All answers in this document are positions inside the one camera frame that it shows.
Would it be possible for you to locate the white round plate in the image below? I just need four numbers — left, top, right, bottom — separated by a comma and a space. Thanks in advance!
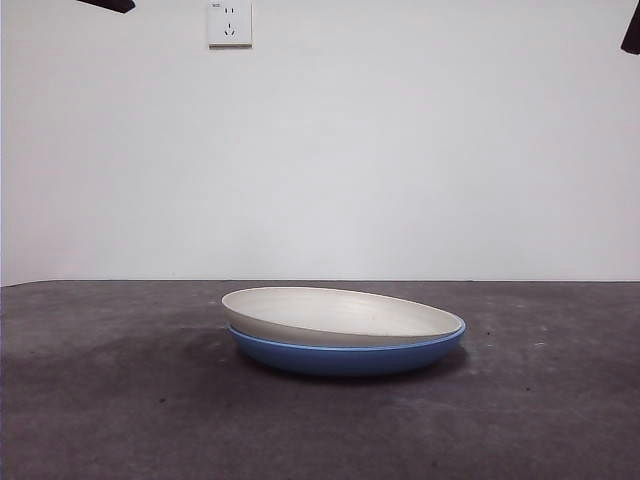
221, 286, 464, 348

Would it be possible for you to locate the blue round plate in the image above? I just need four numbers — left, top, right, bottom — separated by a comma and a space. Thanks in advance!
227, 319, 469, 378

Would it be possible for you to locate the white wall socket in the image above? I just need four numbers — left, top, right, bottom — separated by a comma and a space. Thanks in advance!
208, 0, 253, 50

